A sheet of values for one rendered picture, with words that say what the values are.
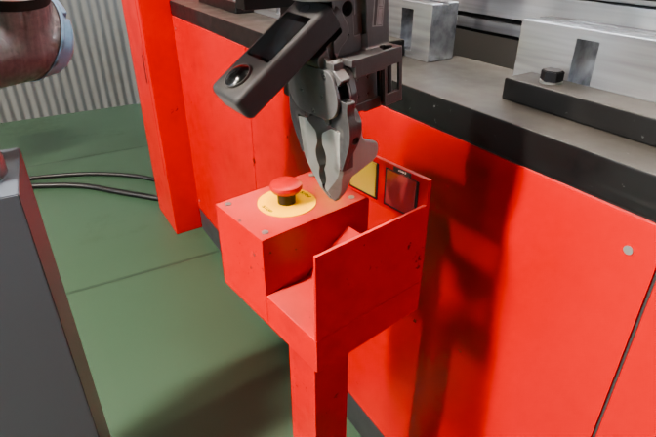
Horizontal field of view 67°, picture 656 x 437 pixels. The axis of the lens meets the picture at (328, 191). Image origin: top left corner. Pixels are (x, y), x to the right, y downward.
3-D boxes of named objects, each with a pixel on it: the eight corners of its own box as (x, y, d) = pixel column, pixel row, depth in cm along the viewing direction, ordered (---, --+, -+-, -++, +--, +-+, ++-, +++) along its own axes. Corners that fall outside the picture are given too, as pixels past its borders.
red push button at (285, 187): (264, 205, 61) (263, 179, 59) (290, 195, 63) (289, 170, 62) (282, 218, 58) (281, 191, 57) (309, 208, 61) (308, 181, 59)
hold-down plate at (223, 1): (198, 2, 157) (197, -9, 155) (215, 0, 159) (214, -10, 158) (235, 14, 134) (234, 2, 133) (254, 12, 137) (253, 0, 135)
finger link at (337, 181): (387, 192, 52) (386, 110, 47) (345, 215, 49) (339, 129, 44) (367, 182, 54) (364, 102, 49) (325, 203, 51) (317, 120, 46)
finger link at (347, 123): (364, 172, 46) (360, 80, 42) (351, 178, 45) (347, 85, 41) (332, 156, 49) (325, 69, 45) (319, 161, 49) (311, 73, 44)
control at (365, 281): (224, 282, 66) (209, 158, 57) (318, 239, 75) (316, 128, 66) (316, 374, 52) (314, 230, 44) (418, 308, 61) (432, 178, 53)
